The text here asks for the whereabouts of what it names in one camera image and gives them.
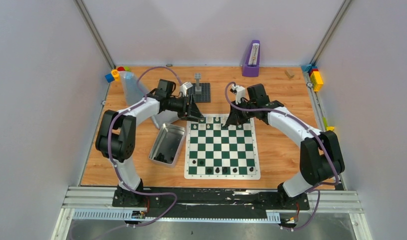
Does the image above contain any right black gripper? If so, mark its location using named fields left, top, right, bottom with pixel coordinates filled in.
left=226, top=98, right=257, bottom=126

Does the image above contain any green white chess mat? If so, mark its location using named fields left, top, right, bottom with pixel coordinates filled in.
left=184, top=113, right=261, bottom=181

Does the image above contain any metal tin with black pieces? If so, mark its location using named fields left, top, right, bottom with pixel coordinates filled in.
left=148, top=123, right=186, bottom=168

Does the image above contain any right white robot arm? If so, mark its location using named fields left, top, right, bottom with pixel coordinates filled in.
left=224, top=81, right=345, bottom=209

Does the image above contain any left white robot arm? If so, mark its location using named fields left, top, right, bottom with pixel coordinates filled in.
left=95, top=79, right=204, bottom=207

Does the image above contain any dark grey lego baseplate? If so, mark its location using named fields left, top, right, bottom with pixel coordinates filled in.
left=187, top=82, right=211, bottom=103

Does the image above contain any metal tin lid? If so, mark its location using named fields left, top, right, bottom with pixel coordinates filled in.
left=151, top=110, right=180, bottom=129

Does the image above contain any grey lego tower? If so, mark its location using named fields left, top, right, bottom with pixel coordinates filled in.
left=194, top=73, right=202, bottom=95

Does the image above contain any purple metronome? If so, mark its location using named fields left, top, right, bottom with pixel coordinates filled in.
left=241, top=40, right=261, bottom=78

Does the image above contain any translucent blue plastic container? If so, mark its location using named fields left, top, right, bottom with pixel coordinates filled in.
left=119, top=71, right=149, bottom=106

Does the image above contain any small wooden block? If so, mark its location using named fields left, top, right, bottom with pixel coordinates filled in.
left=284, top=69, right=295, bottom=79

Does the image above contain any yellow toy block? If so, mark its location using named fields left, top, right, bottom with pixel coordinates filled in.
left=310, top=71, right=324, bottom=92

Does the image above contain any colourful toy blocks left corner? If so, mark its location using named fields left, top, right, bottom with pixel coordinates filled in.
left=104, top=66, right=131, bottom=83

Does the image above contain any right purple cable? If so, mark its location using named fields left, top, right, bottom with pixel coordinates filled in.
left=224, top=81, right=341, bottom=232

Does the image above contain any purple cable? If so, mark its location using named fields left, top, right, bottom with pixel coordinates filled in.
left=67, top=66, right=185, bottom=240
left=224, top=81, right=341, bottom=232

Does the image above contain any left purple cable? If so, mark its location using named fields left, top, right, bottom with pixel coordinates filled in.
left=67, top=66, right=185, bottom=240

